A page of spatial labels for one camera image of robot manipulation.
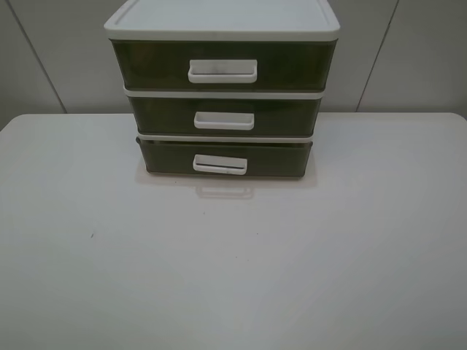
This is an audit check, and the dark translucent drawer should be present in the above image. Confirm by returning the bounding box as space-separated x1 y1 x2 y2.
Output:
112 40 336 92
129 97 320 138
136 137 312 178

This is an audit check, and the white plastic drawer cabinet frame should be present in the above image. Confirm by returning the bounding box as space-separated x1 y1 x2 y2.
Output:
103 0 341 144

